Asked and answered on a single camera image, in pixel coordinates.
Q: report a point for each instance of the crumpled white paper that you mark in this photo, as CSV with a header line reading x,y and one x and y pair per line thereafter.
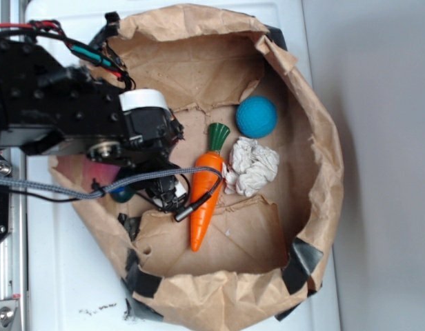
x,y
250,168

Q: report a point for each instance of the blue dimpled ball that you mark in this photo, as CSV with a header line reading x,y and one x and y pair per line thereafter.
x,y
256,117

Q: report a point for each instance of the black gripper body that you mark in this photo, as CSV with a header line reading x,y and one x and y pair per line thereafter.
x,y
152,132

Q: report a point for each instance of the metal rail frame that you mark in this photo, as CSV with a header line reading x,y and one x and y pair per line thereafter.
x,y
14,303

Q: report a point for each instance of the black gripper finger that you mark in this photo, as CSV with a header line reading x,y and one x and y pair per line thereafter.
x,y
164,191

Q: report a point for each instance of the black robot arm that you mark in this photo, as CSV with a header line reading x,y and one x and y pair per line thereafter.
x,y
50,109

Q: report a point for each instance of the dark green plastic pickle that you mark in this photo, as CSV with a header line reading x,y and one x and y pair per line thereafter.
x,y
124,193

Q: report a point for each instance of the brown paper bag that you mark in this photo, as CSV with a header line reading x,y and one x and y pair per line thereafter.
x,y
262,255

